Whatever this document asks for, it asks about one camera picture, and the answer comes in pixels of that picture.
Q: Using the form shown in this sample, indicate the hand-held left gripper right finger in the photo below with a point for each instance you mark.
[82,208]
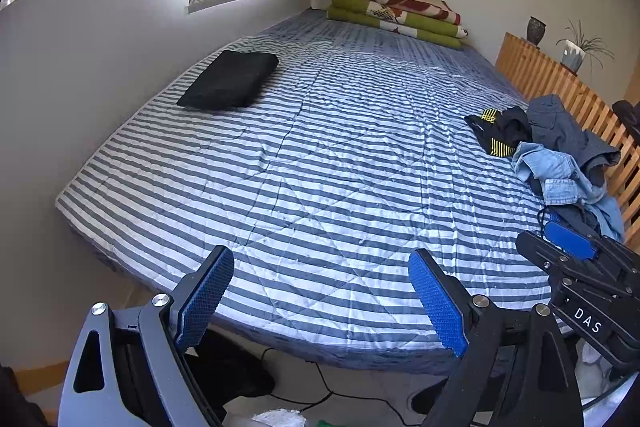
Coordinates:
[440,302]

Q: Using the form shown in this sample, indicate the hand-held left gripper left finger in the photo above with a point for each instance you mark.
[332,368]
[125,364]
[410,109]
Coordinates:
[207,292]

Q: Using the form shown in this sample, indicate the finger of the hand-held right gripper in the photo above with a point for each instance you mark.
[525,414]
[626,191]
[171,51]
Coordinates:
[535,247]
[570,239]

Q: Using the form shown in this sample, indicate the black pants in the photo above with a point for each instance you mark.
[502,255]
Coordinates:
[225,79]

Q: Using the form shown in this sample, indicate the white cloth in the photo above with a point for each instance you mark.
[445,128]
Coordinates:
[592,372]

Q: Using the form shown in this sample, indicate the light blue denim garment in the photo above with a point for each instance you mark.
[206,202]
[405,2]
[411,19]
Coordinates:
[555,167]

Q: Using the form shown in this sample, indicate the black bag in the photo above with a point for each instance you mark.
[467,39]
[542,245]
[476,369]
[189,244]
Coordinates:
[230,372]

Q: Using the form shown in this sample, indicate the grey blue garment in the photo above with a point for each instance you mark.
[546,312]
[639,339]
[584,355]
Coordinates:
[560,122]

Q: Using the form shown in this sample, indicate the black garment with yellow stripes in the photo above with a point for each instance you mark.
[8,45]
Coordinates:
[515,122]

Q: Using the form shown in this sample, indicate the black rounded object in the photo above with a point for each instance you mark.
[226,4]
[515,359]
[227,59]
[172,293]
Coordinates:
[627,114]

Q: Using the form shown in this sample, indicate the white plastic bag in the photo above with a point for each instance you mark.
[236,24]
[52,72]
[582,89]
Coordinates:
[280,418]

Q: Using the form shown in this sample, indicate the wooden slatted headboard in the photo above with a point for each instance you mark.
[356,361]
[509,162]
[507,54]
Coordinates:
[550,72]

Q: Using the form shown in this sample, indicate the grey white striped bed blanket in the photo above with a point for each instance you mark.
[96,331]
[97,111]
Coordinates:
[325,157]

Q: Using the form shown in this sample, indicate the potted plant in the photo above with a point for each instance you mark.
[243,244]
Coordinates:
[572,57]

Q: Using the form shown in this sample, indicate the dark vase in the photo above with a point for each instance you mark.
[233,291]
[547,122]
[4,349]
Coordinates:
[536,31]

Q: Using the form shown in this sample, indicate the red white patterned blanket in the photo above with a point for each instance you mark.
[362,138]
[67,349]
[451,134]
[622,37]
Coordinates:
[400,2]

